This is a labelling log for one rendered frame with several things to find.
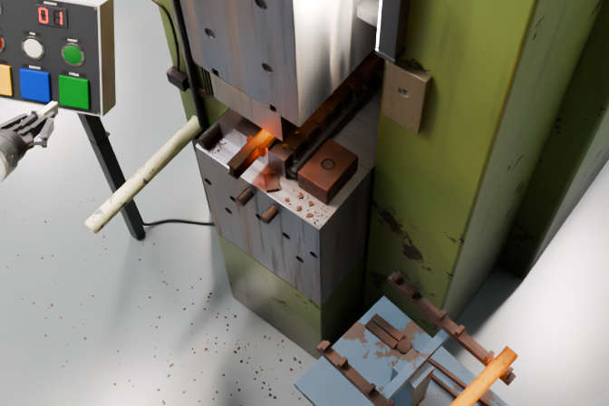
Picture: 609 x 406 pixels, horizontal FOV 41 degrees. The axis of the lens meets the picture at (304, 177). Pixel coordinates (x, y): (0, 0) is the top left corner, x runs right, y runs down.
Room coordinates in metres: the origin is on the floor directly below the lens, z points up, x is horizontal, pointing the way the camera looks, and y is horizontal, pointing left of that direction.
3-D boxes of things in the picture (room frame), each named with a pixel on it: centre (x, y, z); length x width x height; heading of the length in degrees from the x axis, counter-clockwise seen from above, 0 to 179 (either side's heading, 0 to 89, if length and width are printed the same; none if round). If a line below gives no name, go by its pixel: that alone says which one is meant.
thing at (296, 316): (1.21, -0.06, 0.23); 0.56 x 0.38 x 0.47; 140
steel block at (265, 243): (1.21, -0.06, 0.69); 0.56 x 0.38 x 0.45; 140
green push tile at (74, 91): (1.22, 0.54, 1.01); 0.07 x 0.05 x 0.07; 75
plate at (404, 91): (0.97, -0.20, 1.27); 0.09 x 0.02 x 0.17; 50
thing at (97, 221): (1.23, 0.44, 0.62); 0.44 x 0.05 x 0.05; 140
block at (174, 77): (1.42, 0.33, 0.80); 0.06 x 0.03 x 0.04; 50
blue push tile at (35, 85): (1.25, 0.63, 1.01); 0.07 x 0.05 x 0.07; 75
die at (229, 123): (1.23, -0.02, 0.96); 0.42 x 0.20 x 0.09; 140
